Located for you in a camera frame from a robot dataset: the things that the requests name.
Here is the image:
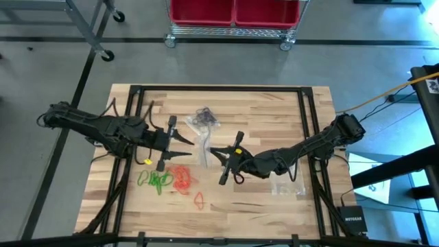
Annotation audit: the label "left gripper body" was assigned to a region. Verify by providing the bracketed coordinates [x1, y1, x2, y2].
[148, 128, 171, 152]

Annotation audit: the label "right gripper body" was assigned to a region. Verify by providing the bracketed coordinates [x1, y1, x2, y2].
[232, 150, 272, 180]

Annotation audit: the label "orange rubber band pile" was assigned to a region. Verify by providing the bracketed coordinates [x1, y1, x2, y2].
[167, 164, 200, 196]

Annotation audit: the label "black rubber band pile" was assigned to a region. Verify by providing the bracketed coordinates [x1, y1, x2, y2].
[193, 107, 217, 127]

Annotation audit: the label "single orange rubber band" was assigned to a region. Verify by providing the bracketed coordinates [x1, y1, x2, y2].
[193, 191, 206, 211]

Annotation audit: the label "green rubber band pile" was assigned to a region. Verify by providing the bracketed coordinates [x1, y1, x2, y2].
[137, 167, 175, 196]

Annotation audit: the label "red plastic bin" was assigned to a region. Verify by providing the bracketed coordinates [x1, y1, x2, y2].
[169, 0, 236, 27]
[234, 0, 302, 30]

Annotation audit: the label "white paper sheet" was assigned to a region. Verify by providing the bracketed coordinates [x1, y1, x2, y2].
[347, 152, 392, 204]

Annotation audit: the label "black stand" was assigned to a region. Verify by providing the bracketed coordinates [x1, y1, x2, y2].
[349, 63, 439, 246]

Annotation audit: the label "black aluminium table frame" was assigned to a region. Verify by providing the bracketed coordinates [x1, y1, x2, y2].
[0, 84, 439, 247]

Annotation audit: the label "black cable bundle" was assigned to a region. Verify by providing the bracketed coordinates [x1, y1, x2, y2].
[75, 156, 133, 237]

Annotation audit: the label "chrome wire shelf cart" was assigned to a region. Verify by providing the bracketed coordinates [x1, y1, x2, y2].
[163, 0, 311, 52]

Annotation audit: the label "black Netgear network switch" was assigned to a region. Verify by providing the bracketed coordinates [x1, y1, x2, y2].
[337, 204, 368, 237]

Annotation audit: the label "grey wheeled table frame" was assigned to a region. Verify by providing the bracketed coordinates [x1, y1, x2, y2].
[0, 0, 126, 63]

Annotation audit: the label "black floor cables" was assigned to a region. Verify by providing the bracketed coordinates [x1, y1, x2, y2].
[356, 89, 423, 135]

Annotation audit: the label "yellow cable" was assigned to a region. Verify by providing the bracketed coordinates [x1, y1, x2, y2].
[335, 71, 439, 115]

